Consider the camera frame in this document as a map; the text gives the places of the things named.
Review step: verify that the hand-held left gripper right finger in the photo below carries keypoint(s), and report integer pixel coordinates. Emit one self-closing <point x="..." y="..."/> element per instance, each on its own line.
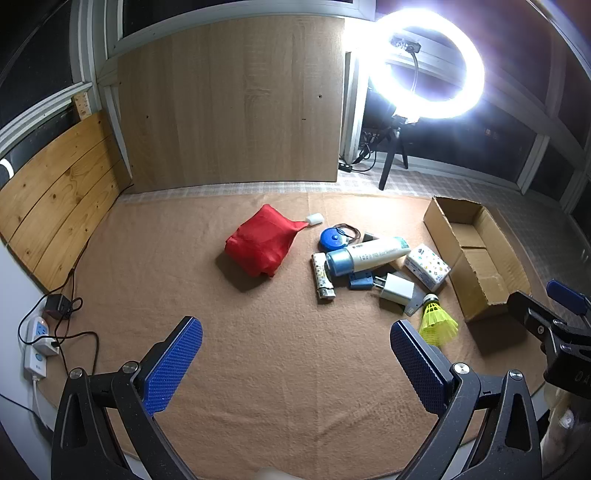
<point x="418" y="364"/>

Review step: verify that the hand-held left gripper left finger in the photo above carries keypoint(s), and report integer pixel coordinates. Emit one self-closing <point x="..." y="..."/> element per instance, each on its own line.
<point x="175" y="364"/>

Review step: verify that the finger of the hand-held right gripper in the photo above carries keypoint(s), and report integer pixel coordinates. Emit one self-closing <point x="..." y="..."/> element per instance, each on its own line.
<point x="568" y="296"/>
<point x="531" y="314"/>

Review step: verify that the yellow shuttlecock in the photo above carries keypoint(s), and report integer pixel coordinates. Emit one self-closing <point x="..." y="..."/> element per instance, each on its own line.
<point x="436" y="323"/>

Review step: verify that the cardboard box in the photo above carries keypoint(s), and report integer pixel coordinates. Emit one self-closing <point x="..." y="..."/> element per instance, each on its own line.
<point x="480" y="263"/>

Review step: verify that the white charger plug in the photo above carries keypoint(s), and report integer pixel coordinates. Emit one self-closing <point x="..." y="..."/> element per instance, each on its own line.
<point x="397" y="288"/>

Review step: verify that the white patterned tissue pack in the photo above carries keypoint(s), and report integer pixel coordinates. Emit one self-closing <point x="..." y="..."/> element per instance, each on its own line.
<point x="427" y="267"/>

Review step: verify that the large white blue bottle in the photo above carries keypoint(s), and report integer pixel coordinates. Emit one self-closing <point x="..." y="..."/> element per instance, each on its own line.
<point x="369" y="254"/>

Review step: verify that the red fabric pouch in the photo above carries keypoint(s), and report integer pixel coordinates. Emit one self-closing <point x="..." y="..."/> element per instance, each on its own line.
<point x="263" y="240"/>

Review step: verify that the person's right hand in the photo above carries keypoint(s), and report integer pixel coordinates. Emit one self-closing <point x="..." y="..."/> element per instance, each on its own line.
<point x="565" y="422"/>

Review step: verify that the white power strip with plug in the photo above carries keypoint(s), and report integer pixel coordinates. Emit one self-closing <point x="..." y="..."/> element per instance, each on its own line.
<point x="97" y="344"/>

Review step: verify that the light blue phone stand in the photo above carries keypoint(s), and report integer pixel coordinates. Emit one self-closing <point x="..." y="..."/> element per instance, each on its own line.
<point x="360" y="280"/>

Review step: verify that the patterned white lighter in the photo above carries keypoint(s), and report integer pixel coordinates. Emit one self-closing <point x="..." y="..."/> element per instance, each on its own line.
<point x="322" y="277"/>

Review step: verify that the black power adapter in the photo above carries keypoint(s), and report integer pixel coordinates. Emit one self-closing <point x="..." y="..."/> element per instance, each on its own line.
<point x="57" y="307"/>

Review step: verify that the purple rubber bands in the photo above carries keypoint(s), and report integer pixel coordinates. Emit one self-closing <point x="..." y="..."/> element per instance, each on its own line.
<point x="358" y="233"/>

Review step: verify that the blue round tape measure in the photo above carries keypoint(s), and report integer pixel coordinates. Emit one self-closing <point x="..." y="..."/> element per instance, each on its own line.
<point x="331" y="239"/>

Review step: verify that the small white plastic cap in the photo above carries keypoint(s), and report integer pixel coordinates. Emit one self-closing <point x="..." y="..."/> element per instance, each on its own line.
<point x="315" y="218"/>

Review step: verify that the black tripod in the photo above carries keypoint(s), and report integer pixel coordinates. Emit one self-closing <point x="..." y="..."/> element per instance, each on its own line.
<point x="387" y="170"/>

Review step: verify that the pine plank panel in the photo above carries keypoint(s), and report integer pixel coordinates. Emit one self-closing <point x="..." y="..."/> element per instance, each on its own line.
<point x="60" y="194"/>

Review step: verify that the black power strip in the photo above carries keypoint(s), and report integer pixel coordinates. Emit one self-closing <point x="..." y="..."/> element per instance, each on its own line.
<point x="345" y="166"/>

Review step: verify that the large light wooden board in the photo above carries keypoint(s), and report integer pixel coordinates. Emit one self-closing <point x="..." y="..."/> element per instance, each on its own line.
<point x="231" y="106"/>

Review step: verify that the black phone clamp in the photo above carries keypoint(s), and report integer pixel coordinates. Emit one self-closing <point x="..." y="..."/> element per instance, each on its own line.
<point x="406" y="44"/>

